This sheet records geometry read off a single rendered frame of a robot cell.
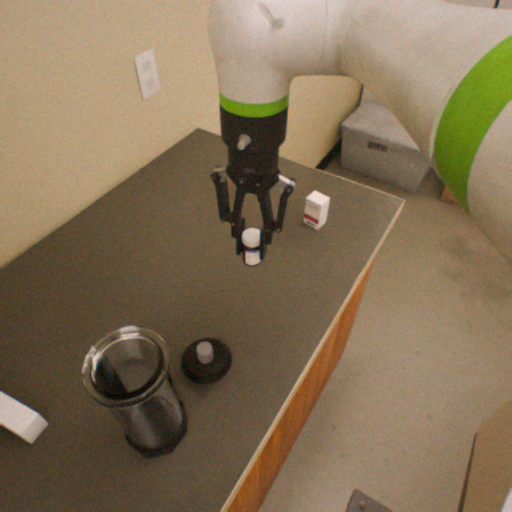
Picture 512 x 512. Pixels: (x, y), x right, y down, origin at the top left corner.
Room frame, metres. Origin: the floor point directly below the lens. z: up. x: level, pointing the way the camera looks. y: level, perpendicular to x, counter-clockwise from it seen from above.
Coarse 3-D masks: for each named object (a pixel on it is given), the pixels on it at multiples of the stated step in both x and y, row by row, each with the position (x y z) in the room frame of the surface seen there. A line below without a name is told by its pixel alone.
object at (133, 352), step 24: (120, 336) 0.28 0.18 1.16; (144, 336) 0.28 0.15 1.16; (96, 360) 0.25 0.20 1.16; (120, 360) 0.27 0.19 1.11; (144, 360) 0.28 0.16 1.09; (168, 360) 0.24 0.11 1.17; (96, 384) 0.21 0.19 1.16; (120, 384) 0.26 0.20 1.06; (144, 384) 0.21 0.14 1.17; (168, 384) 0.24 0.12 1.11; (120, 408) 0.19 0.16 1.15; (144, 408) 0.20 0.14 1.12; (168, 408) 0.22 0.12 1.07; (144, 432) 0.20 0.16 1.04; (168, 432) 0.21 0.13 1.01
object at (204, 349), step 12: (192, 348) 0.37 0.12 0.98; (204, 348) 0.35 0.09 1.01; (216, 348) 0.37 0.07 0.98; (228, 348) 0.37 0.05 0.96; (192, 360) 0.34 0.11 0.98; (204, 360) 0.34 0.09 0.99; (216, 360) 0.34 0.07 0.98; (228, 360) 0.35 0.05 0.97; (192, 372) 0.32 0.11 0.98; (204, 372) 0.32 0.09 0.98; (216, 372) 0.32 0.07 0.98
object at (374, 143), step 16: (368, 112) 2.46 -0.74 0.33; (384, 112) 2.46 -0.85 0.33; (352, 128) 2.26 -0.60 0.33; (368, 128) 2.26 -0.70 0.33; (384, 128) 2.26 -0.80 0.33; (400, 128) 2.26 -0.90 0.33; (352, 144) 2.27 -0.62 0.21; (368, 144) 2.21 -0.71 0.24; (384, 144) 2.14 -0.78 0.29; (400, 144) 2.08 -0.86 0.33; (352, 160) 2.27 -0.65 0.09; (368, 160) 2.21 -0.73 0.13; (384, 160) 2.15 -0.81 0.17; (400, 160) 2.09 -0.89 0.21; (416, 160) 2.04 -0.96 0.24; (384, 176) 2.14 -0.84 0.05; (400, 176) 2.08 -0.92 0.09; (416, 176) 2.03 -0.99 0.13
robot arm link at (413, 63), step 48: (336, 0) 0.48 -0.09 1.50; (384, 0) 0.42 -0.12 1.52; (432, 0) 0.38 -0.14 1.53; (336, 48) 0.46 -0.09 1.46; (384, 48) 0.34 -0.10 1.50; (432, 48) 0.27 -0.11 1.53; (480, 48) 0.23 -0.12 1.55; (384, 96) 0.32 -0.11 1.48; (432, 96) 0.23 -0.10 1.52; (432, 144) 0.21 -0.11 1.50
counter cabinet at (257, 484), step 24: (360, 288) 0.78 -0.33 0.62; (336, 336) 0.64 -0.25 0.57; (336, 360) 0.75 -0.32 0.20; (312, 384) 0.52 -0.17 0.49; (288, 408) 0.38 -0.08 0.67; (312, 408) 0.59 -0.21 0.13; (288, 432) 0.40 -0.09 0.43; (264, 456) 0.28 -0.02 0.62; (264, 480) 0.29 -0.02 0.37; (240, 504) 0.20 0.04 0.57
